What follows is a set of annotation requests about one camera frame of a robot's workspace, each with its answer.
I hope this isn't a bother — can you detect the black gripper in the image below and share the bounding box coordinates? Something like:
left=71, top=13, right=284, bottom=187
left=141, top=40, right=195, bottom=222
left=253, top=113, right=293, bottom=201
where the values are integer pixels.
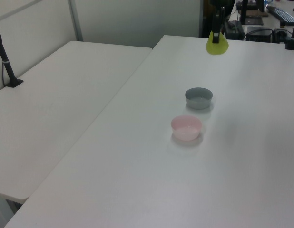
left=208, top=0, right=235, bottom=44

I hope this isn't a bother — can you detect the green pear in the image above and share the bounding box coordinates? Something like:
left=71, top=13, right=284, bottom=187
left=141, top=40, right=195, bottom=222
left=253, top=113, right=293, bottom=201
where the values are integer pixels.
left=206, top=30, right=230, bottom=56

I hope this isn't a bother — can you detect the grey bowl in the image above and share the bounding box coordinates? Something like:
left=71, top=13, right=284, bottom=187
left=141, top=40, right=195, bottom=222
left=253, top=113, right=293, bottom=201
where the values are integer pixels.
left=185, top=87, right=214, bottom=110

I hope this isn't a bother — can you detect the pink bowl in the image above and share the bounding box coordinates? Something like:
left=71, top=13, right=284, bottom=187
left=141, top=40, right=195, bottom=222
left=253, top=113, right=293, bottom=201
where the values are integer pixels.
left=170, top=115, right=203, bottom=141

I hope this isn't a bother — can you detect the black box with green parts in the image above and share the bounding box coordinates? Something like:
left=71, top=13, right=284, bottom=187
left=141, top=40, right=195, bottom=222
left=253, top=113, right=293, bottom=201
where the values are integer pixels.
left=224, top=20, right=245, bottom=40

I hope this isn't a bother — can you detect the black monitor stand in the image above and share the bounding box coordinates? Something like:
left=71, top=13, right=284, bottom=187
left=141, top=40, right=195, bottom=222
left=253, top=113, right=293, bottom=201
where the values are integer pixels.
left=239, top=0, right=265, bottom=26

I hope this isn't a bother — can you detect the black electronics box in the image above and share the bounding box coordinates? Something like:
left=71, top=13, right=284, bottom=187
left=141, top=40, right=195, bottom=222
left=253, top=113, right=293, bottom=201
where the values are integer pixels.
left=245, top=26, right=274, bottom=43

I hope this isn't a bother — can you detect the brown desk pad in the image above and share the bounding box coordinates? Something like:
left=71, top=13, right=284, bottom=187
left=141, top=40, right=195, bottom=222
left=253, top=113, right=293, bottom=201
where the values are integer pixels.
left=246, top=9, right=269, bottom=18

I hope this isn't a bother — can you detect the black keyboard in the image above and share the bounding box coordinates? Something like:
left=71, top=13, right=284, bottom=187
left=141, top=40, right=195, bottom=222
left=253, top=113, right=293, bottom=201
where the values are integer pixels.
left=266, top=6, right=294, bottom=24

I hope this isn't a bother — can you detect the black clamped pole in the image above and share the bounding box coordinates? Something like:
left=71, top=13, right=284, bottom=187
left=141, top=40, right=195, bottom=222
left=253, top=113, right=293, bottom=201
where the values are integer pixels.
left=284, top=14, right=294, bottom=51

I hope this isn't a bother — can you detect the white side table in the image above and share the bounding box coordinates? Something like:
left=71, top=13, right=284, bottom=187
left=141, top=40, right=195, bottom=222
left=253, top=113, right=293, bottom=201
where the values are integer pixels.
left=0, top=40, right=154, bottom=205

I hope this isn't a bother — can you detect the black pole with base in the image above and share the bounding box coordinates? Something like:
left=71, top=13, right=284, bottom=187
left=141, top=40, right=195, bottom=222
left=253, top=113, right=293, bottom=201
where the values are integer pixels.
left=0, top=21, right=24, bottom=89

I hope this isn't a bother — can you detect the grey partition post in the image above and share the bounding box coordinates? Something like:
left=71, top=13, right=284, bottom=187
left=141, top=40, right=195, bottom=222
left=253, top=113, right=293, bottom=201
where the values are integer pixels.
left=69, top=0, right=84, bottom=42

